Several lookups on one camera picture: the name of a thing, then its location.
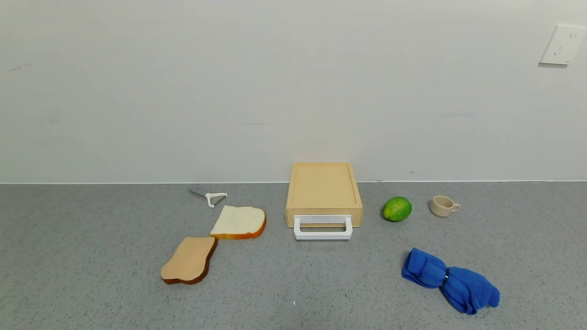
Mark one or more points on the green lime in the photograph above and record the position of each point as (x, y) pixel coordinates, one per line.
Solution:
(397, 209)

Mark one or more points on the yellow drawer cabinet housing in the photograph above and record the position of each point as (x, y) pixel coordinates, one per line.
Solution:
(323, 185)

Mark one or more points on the brown toast bread slice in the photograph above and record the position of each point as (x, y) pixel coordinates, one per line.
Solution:
(190, 260)

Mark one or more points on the blue cloth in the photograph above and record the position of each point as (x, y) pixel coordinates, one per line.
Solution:
(454, 282)

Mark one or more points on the beige cup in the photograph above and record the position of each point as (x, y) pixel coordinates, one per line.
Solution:
(441, 206)

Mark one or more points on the white wall socket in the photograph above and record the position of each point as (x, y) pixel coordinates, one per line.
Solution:
(563, 45)

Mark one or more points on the white toast bread slice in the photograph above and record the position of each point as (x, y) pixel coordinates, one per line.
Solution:
(238, 221)

